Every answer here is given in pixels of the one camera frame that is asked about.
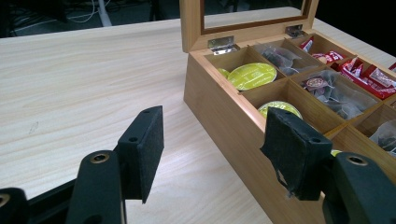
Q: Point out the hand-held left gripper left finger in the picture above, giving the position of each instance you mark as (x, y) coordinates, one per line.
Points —
(144, 149)

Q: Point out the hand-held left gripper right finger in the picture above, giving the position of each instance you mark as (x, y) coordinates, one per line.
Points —
(295, 155)

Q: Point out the green coffee capsule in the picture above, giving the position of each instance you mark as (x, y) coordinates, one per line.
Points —
(223, 72)
(335, 152)
(252, 75)
(280, 105)

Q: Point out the wooden compartment box with lid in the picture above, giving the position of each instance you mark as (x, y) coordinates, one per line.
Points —
(227, 124)

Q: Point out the clear tea bag packet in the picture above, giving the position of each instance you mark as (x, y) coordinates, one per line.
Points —
(385, 137)
(281, 57)
(337, 93)

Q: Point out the red and white sachet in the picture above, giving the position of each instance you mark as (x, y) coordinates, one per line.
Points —
(328, 57)
(378, 82)
(306, 45)
(351, 67)

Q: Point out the white stand pole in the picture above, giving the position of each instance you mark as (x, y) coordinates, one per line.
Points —
(104, 14)

